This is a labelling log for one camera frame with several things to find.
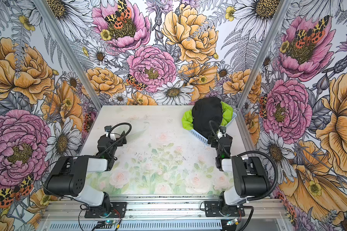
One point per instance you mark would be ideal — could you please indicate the aluminium corner post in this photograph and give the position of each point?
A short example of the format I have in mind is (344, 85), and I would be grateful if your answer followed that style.
(61, 39)
(276, 24)

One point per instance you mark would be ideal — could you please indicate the lime green towel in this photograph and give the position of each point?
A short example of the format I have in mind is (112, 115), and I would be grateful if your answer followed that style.
(227, 117)

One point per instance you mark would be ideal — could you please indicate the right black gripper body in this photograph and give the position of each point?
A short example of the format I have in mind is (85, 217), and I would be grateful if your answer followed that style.
(220, 140)

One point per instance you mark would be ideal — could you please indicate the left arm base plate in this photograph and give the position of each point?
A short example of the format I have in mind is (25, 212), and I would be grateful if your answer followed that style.
(114, 210)

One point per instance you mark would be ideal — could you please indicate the light blue plastic basket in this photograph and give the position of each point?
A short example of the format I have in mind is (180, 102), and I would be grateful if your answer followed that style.
(205, 140)

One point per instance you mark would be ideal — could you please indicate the right aluminium corner post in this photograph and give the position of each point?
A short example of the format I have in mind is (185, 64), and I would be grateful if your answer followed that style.
(276, 24)

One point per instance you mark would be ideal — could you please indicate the white vented cable duct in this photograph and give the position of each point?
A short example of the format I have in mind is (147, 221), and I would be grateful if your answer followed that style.
(135, 225)

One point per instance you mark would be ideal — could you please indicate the black garment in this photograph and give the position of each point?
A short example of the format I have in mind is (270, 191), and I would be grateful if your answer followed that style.
(205, 110)

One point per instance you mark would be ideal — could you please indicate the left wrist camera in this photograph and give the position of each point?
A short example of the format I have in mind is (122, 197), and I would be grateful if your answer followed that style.
(109, 133)

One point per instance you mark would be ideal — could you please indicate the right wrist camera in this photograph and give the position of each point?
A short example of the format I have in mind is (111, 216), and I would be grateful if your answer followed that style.
(221, 132)

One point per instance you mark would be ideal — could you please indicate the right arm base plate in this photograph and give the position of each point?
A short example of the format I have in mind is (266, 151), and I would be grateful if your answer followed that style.
(217, 209)

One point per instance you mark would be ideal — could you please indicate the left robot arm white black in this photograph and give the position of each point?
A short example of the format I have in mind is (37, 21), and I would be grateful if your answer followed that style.
(68, 176)

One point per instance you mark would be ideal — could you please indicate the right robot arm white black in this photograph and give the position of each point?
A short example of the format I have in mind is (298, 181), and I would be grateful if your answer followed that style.
(249, 179)

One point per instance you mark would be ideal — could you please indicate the aluminium rail frame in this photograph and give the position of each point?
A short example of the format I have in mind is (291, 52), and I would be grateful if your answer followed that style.
(160, 207)

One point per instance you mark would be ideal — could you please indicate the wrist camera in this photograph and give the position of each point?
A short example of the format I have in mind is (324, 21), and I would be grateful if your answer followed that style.
(109, 133)
(221, 132)

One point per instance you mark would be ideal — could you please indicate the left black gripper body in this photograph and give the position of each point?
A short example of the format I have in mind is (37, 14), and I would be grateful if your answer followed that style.
(115, 137)

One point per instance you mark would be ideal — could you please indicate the left aluminium corner post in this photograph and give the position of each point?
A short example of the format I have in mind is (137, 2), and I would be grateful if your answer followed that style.
(61, 39)

